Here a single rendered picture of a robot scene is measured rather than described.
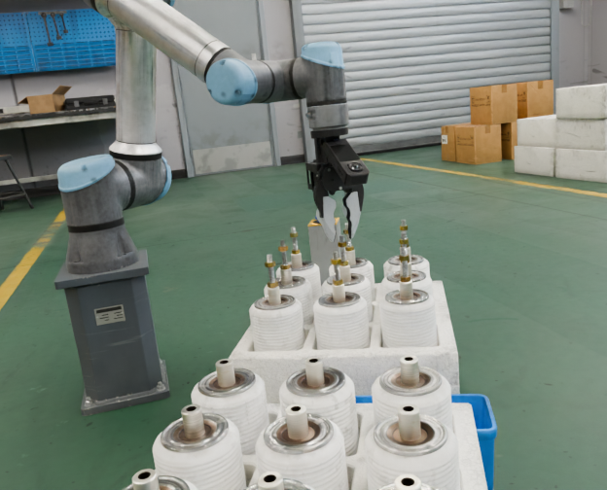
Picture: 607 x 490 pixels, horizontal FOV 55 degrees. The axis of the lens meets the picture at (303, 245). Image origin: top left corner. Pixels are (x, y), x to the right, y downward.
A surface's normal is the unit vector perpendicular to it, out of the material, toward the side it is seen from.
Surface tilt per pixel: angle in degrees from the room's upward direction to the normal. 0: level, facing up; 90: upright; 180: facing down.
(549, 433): 0
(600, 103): 90
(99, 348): 90
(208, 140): 90
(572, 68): 90
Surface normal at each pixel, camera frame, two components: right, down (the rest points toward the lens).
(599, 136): -0.95, 0.16
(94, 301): 0.28, 0.19
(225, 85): -0.46, 0.25
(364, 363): -0.16, 0.25
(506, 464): -0.10, -0.97
